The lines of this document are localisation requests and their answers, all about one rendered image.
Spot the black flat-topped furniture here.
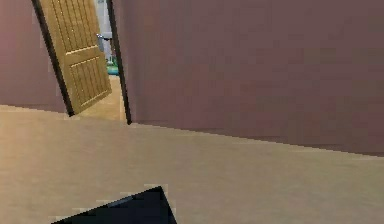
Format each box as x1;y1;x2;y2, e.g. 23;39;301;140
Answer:
50;185;178;224

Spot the wooden panelled room door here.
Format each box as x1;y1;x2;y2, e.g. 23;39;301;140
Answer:
39;0;113;115

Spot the silver door handle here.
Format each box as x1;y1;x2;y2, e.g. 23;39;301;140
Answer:
96;33;113;53

